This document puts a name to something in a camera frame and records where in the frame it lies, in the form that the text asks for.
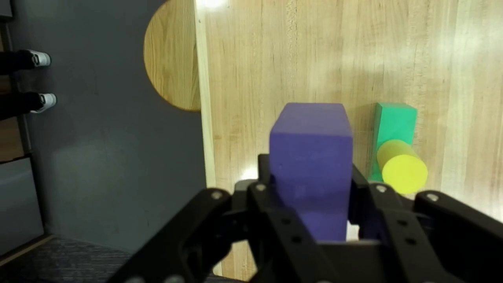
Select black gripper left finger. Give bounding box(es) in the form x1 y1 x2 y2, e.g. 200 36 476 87
107 154 327 283

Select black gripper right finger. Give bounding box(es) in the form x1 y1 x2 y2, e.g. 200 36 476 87
347 162 503 283

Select purple block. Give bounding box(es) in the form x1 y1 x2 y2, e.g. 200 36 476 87
267 101 355 242

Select yellow cylinder block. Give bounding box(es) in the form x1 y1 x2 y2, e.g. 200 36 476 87
376 139 431 197

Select green bridge block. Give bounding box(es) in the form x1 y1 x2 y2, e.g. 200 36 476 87
368 101 420 183

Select wooden stool with orange legs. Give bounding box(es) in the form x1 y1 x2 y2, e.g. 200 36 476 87
142 0 203 113

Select long wooden table black legs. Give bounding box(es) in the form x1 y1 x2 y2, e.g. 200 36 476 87
193 0 503 283

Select person with black trousers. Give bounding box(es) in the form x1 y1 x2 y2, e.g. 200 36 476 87
0 47 60 118

